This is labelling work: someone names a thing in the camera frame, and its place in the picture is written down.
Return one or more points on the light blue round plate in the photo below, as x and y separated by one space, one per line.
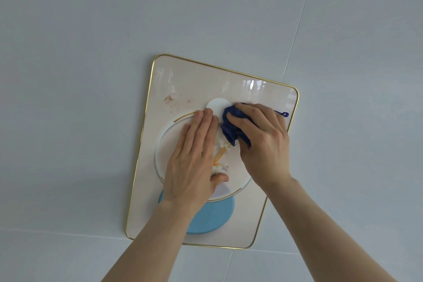
206 219

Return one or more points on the person's right thumb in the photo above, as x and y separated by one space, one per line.
237 125

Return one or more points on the white gold-rimmed rectangular tray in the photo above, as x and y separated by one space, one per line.
185 83

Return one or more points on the person's right hand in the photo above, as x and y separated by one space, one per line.
267 153

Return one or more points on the person's left forearm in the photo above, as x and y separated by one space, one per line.
155 242

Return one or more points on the white gold-rimmed round plate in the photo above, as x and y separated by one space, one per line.
236 176

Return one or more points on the person's left middle finger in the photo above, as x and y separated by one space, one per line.
202 128

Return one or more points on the person's left thumb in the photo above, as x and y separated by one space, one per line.
220 178

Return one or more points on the person's right forearm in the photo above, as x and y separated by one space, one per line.
324 235

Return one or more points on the food scraps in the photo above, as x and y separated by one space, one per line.
220 156

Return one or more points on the dark blue cleaning cloth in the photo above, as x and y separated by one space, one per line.
229 128

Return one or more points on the person's left hand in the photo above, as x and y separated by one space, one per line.
190 172

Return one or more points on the small white round dish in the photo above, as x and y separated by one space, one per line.
216 105

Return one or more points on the person's left little finger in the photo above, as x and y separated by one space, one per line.
180 141

